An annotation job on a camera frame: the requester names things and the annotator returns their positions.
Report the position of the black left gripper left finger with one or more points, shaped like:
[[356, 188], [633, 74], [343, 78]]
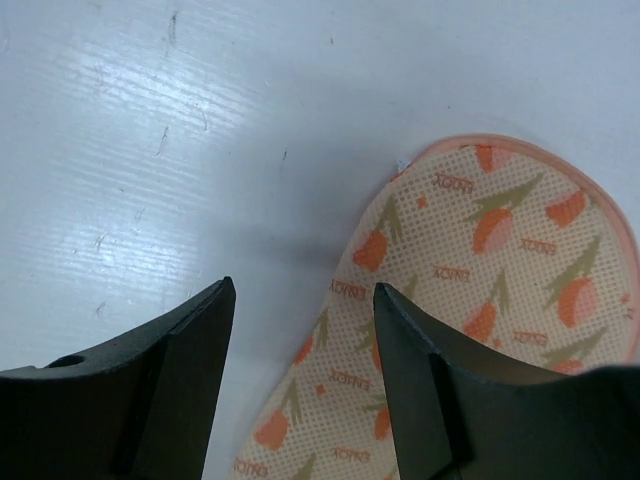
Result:
[[138, 406]]

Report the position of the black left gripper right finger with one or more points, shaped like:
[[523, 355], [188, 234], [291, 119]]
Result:
[[460, 410]]

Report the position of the floral mesh laundry bag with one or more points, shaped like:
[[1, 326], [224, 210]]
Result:
[[499, 239]]

